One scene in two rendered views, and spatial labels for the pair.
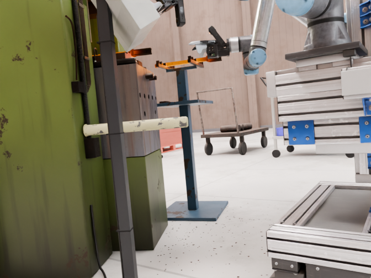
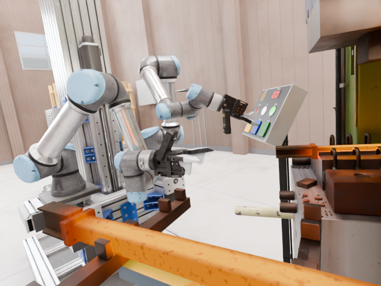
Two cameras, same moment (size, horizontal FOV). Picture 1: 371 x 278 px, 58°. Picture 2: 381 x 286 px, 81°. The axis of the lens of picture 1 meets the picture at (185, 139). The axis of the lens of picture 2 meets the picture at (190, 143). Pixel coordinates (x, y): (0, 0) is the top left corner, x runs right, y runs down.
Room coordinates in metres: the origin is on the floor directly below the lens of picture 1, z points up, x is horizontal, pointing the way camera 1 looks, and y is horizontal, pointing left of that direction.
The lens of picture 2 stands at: (2.43, 0.05, 1.15)
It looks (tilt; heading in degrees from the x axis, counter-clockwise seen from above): 9 degrees down; 194
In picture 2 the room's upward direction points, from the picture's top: 6 degrees counter-clockwise
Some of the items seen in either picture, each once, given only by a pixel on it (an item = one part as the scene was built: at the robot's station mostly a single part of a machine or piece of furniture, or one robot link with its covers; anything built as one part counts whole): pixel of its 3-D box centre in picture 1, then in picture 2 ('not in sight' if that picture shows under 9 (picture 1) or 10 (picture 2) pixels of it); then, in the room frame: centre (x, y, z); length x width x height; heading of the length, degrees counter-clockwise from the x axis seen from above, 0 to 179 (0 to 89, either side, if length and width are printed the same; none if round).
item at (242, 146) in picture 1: (234, 121); not in sight; (5.55, -0.83, 0.51); 1.29 x 0.75 x 1.02; 149
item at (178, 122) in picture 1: (135, 126); (283, 213); (1.40, 0.20, 0.62); 0.44 x 0.05 x 0.05; 82
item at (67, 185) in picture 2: not in sight; (67, 180); (1.56, -0.78, 0.87); 0.15 x 0.15 x 0.10
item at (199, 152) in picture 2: (198, 47); (200, 156); (1.67, -0.10, 0.97); 0.09 x 0.03 x 0.06; 118
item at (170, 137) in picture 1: (159, 135); not in sight; (6.93, 0.53, 0.32); 1.09 x 0.78 x 0.65; 145
